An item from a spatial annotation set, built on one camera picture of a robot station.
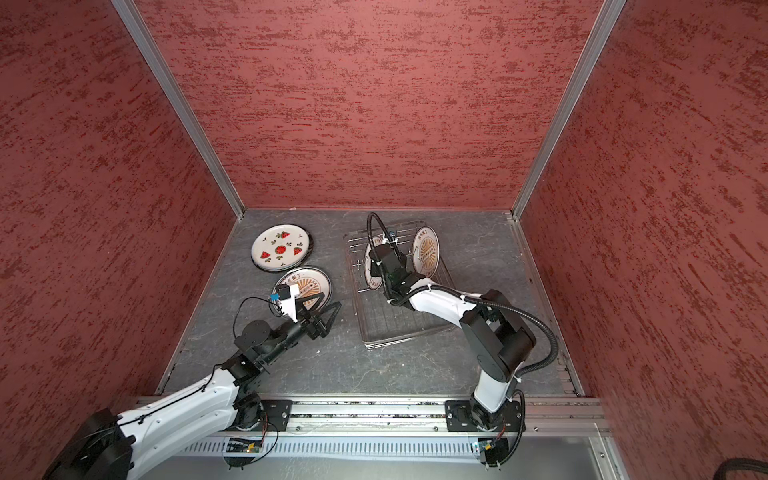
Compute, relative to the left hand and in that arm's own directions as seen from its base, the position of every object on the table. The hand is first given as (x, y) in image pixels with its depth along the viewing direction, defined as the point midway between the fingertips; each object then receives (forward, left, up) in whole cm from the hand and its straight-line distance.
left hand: (334, 305), depth 76 cm
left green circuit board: (-29, +22, -20) cm, 41 cm away
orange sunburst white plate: (+14, -9, -12) cm, 21 cm away
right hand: (+18, -11, -4) cm, 22 cm away
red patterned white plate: (+24, -27, -7) cm, 37 cm away
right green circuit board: (-29, -41, -18) cm, 53 cm away
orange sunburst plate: (+16, +12, -15) cm, 25 cm away
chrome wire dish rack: (+2, -13, -16) cm, 21 cm away
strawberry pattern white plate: (+30, +26, -15) cm, 42 cm away
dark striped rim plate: (+30, +25, -15) cm, 42 cm away
